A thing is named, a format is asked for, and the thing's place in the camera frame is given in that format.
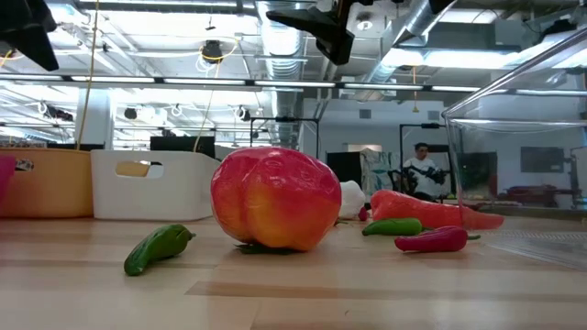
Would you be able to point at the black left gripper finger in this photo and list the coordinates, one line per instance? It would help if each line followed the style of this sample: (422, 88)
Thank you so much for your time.
(46, 48)

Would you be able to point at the white garlic bulb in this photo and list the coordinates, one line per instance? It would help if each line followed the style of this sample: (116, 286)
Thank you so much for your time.
(351, 199)

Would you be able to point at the red-yellow peach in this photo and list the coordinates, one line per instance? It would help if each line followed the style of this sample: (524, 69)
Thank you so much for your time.
(275, 197)

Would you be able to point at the small red chili pepper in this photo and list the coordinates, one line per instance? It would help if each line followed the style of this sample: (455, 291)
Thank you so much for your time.
(363, 214)

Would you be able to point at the orange carrot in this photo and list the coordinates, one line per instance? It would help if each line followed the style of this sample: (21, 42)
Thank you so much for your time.
(413, 211)

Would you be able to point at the green jalapeno pepper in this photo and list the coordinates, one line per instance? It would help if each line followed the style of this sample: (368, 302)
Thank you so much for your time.
(156, 249)
(392, 227)

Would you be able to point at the black lab robot arm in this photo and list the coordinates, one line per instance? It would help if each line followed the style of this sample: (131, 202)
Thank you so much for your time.
(433, 174)

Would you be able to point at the round ceiling light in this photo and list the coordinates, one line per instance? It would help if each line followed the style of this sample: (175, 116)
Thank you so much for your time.
(364, 24)

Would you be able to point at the long ceiling light strip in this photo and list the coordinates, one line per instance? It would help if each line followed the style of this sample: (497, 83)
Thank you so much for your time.
(293, 84)

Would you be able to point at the white pillar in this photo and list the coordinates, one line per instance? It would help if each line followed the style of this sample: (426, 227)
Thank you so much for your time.
(101, 119)

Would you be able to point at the black panel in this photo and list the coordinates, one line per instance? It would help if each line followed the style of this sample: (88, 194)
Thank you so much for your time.
(344, 165)

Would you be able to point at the yellow plastic bin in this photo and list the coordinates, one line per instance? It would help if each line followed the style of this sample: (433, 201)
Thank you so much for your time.
(50, 183)

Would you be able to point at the red plastic bin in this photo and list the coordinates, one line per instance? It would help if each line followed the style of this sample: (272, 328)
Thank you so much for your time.
(4, 179)

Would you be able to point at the clear plastic bin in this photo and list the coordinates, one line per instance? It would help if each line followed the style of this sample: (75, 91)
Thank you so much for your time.
(513, 123)

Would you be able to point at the white teal floral cloth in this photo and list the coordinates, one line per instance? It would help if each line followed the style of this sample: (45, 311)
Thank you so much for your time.
(373, 165)

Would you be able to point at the person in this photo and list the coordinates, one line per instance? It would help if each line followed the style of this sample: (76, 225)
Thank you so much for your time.
(419, 165)

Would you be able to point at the black computer monitor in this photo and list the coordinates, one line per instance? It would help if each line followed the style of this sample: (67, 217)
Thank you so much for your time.
(183, 143)

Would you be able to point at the white plastic bin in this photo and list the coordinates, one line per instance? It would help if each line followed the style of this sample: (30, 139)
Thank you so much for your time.
(183, 192)

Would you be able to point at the slanted silver ceiling duct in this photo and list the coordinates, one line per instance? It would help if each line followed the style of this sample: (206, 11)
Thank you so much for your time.
(408, 27)

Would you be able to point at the grey wall vent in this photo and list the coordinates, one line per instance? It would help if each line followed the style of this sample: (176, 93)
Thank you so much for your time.
(433, 115)
(365, 114)

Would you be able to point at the black frame stand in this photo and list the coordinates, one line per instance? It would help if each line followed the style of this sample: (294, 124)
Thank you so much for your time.
(284, 119)
(422, 125)

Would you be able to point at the dark wall panel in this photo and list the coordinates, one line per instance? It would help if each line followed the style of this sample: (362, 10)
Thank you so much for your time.
(541, 159)

